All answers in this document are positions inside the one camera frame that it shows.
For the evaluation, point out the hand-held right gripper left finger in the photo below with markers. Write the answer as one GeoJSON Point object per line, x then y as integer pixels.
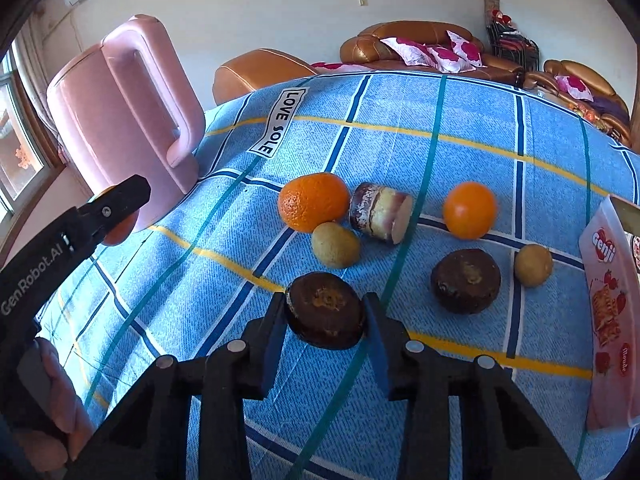
{"type": "Point", "coordinates": [275, 345]}

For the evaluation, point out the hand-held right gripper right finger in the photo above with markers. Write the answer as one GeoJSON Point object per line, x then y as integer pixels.
{"type": "Point", "coordinates": [378, 355]}

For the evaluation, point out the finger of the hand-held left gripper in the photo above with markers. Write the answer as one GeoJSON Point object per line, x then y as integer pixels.
{"type": "Point", "coordinates": [117, 200]}

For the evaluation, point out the orange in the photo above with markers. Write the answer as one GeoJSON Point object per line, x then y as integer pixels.
{"type": "Point", "coordinates": [122, 228]}
{"type": "Point", "coordinates": [314, 201]}
{"type": "Point", "coordinates": [469, 210]}

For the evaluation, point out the dark brown round fruit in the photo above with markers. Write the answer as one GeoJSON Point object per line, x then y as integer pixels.
{"type": "Point", "coordinates": [466, 281]}
{"type": "Point", "coordinates": [325, 317]}

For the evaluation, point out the brown kiwi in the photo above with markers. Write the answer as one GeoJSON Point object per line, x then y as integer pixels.
{"type": "Point", "coordinates": [533, 265]}
{"type": "Point", "coordinates": [336, 244]}

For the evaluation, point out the pink cardboard snack box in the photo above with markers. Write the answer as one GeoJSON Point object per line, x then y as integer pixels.
{"type": "Point", "coordinates": [607, 320]}

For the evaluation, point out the person's left hand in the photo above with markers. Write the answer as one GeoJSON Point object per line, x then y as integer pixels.
{"type": "Point", "coordinates": [65, 410]}

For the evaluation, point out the pink plastic kettle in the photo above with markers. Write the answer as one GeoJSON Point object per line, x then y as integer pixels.
{"type": "Point", "coordinates": [100, 110]}

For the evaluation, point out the window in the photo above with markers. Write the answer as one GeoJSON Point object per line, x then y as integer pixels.
{"type": "Point", "coordinates": [20, 135]}

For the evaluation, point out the small glass jar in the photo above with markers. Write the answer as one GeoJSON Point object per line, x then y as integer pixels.
{"type": "Point", "coordinates": [380, 214]}

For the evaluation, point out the brown leather armchair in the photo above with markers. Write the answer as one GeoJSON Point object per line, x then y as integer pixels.
{"type": "Point", "coordinates": [255, 72]}
{"type": "Point", "coordinates": [600, 77]}

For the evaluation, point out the brown leather sofa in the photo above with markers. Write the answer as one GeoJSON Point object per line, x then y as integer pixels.
{"type": "Point", "coordinates": [360, 47]}

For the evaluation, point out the white pink floral pillow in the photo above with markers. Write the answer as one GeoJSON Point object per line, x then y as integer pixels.
{"type": "Point", "coordinates": [575, 87]}
{"type": "Point", "coordinates": [447, 60]}
{"type": "Point", "coordinates": [407, 50]}
{"type": "Point", "coordinates": [466, 46]}

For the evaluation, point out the purple cloth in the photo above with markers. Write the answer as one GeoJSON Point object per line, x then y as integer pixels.
{"type": "Point", "coordinates": [607, 106]}

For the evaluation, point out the stacked dark chairs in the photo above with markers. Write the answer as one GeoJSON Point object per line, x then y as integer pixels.
{"type": "Point", "coordinates": [515, 45]}

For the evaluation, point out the red plush toy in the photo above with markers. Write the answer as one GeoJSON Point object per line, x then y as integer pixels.
{"type": "Point", "coordinates": [498, 15]}

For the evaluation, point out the tall brown woven stand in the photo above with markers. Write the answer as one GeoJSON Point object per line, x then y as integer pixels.
{"type": "Point", "coordinates": [491, 2]}

